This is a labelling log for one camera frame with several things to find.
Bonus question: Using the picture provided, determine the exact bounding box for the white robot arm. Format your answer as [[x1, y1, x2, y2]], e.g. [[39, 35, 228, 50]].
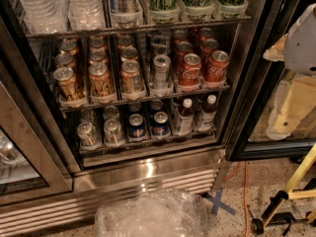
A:
[[263, 4, 316, 76]]

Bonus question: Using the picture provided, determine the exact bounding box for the blue cola can right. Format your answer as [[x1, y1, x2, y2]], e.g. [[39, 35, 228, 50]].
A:
[[152, 112, 169, 136]]

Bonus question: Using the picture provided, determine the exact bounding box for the blue cola can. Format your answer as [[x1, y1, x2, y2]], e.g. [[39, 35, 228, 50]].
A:
[[128, 114, 145, 139], [152, 112, 169, 136]]

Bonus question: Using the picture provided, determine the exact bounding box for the blue cola can left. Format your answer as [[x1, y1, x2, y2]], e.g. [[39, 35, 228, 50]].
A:
[[128, 114, 145, 139]]

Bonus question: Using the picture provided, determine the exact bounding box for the orange can front right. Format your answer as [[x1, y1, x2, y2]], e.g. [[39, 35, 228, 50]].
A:
[[120, 60, 144, 94]]

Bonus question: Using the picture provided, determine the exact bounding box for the orange can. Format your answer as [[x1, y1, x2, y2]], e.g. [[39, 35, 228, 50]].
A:
[[88, 63, 115, 97], [120, 60, 144, 94], [53, 67, 84, 102]]

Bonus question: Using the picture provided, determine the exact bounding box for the slim silver can front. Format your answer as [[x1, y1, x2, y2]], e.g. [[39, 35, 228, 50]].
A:
[[153, 54, 171, 90]]

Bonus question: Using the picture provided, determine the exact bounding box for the red cola can front left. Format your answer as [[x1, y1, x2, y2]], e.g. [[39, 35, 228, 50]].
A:
[[179, 53, 201, 86]]

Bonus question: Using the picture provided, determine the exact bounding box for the red cola can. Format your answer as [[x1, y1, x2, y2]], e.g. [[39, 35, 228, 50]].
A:
[[174, 41, 193, 70], [200, 39, 219, 65], [179, 53, 201, 86], [204, 50, 229, 83]]

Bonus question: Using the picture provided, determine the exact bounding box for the green silver can front right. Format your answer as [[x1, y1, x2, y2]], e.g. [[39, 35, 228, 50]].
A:
[[104, 119, 123, 144]]

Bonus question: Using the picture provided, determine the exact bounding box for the green silver can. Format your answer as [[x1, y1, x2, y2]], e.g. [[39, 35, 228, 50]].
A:
[[104, 119, 123, 144], [77, 121, 97, 147]]

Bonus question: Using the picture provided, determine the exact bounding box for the orange can front middle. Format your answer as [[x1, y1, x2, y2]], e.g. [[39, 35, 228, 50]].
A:
[[88, 63, 115, 97]]

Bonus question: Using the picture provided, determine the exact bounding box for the orange can second row right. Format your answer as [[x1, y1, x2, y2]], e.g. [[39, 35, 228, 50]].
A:
[[120, 46, 139, 62]]

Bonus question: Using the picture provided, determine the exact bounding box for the orange can second row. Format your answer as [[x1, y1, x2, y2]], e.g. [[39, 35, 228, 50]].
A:
[[120, 46, 139, 62], [88, 50, 109, 64], [54, 52, 76, 68]]

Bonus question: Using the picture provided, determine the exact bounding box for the red cola can front right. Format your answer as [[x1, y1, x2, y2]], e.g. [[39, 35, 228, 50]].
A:
[[204, 50, 229, 83]]

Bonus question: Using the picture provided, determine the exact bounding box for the green silver can front left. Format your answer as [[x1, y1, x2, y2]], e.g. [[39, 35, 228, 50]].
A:
[[77, 121, 97, 147]]

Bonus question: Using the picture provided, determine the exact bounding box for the orange can second row middle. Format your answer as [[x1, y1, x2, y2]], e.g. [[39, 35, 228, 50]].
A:
[[88, 50, 109, 64]]

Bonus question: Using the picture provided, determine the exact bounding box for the orange can front left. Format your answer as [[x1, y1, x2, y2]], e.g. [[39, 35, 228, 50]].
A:
[[53, 67, 84, 102]]

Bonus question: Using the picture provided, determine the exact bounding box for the orange can second row left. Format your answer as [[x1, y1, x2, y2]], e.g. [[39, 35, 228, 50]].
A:
[[54, 52, 76, 68]]

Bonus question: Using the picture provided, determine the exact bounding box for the open glass fridge door right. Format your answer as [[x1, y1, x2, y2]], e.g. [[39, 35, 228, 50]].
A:
[[223, 0, 316, 161]]

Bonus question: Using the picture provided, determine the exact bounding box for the glass fridge door left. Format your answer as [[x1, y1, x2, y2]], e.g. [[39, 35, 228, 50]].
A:
[[0, 62, 72, 206]]

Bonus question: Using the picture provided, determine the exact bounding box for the white cap bottle left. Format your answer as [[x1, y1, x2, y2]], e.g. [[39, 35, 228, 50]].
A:
[[174, 98, 194, 135]]

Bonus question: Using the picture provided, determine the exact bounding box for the white cap bottle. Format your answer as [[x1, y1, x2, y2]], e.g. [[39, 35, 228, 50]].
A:
[[174, 98, 194, 135], [194, 95, 217, 131]]

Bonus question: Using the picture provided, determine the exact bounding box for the white cap bottle right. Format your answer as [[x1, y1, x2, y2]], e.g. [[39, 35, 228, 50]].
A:
[[194, 95, 217, 131]]

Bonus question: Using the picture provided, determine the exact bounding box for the crumpled clear plastic wrap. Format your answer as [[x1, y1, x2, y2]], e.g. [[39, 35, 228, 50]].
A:
[[95, 189, 209, 237]]

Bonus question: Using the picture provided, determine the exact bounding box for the blue tape cross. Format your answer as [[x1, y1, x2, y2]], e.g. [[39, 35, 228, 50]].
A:
[[203, 189, 236, 215]]

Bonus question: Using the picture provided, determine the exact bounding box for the clear water bottle right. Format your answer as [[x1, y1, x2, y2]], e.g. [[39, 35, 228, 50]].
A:
[[68, 0, 106, 31]]

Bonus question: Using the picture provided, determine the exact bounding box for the clear water bottle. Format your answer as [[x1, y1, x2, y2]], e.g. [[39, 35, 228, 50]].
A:
[[68, 0, 106, 31], [20, 0, 68, 35]]

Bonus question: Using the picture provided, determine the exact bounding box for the clear water bottle left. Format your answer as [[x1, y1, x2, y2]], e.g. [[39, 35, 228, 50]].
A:
[[20, 0, 68, 35]]

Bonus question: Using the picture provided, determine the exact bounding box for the middle wire shelf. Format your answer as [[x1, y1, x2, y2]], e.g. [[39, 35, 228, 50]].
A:
[[58, 81, 229, 112]]

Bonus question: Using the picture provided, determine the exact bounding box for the wire shelf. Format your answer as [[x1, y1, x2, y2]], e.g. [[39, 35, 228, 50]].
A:
[[58, 81, 229, 112], [26, 16, 251, 41]]

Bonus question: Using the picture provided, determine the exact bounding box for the orange cable on floor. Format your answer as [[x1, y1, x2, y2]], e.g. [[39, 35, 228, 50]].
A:
[[224, 161, 250, 237]]

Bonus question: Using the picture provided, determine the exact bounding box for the top wire shelf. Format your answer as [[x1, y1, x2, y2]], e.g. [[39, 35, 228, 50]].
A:
[[26, 16, 251, 41]]

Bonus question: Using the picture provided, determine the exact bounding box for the yellow black cart frame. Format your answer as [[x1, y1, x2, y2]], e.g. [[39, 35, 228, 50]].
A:
[[251, 147, 316, 236]]

